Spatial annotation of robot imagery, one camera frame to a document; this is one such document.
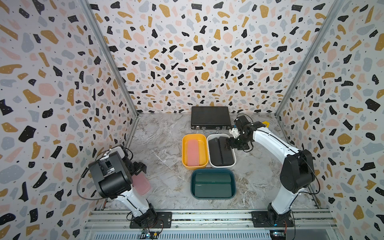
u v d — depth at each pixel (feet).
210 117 3.81
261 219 2.44
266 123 3.82
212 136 3.35
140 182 2.86
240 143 2.50
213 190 2.60
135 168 2.68
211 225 2.40
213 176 2.78
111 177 1.62
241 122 2.36
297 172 1.55
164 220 2.42
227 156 3.02
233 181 2.74
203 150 3.26
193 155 3.18
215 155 3.11
